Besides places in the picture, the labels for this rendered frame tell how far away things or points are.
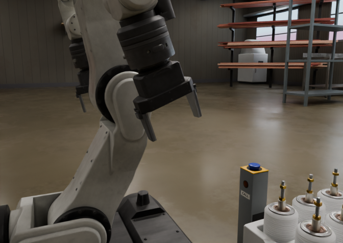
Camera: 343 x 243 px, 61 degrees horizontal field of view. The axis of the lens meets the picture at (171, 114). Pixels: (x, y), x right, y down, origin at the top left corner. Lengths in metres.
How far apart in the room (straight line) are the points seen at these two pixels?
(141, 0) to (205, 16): 10.35
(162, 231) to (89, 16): 0.62
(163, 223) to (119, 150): 0.36
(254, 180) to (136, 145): 0.51
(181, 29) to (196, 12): 0.83
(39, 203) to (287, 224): 0.69
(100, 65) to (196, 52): 9.91
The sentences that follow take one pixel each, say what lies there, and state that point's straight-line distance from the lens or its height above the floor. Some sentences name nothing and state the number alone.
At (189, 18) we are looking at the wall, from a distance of 10.52.
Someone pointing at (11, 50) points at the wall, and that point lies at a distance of 9.35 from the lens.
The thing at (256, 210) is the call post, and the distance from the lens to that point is 1.12.
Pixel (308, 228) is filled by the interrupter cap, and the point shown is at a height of 0.25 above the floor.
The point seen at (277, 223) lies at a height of 0.23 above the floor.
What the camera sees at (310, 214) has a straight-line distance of 1.02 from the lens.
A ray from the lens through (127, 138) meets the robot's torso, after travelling 0.66.
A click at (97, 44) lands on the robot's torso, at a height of 0.72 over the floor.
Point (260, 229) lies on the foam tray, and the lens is 1.03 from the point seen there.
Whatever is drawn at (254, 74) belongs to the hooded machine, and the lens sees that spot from 10.05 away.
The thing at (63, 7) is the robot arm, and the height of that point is 0.85.
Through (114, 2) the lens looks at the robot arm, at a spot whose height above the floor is 0.78.
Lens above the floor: 0.68
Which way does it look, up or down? 10 degrees down
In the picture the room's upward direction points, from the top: straight up
